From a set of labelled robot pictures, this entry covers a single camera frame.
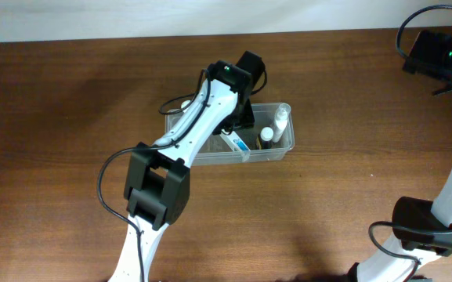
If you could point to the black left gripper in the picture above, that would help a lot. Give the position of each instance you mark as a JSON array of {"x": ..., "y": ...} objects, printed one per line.
[{"x": 245, "y": 117}]

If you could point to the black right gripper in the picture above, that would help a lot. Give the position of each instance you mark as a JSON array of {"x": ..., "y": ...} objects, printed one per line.
[{"x": 446, "y": 88}]

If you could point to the white Panadol box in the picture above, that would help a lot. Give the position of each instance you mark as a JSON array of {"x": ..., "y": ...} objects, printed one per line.
[{"x": 236, "y": 144}]

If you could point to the dark bottle white cap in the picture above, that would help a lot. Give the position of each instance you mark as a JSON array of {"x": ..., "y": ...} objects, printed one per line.
[{"x": 264, "y": 139}]

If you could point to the orange effervescent tablet tube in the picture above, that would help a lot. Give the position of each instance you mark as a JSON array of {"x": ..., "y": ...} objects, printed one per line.
[{"x": 184, "y": 104}]

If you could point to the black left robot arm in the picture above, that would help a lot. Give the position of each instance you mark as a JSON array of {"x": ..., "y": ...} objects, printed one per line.
[{"x": 157, "y": 186}]

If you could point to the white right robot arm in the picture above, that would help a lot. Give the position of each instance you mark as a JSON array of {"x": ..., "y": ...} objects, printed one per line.
[{"x": 421, "y": 229}]

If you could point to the clear plastic container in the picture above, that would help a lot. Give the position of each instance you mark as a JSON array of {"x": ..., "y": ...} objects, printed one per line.
[{"x": 215, "y": 151}]

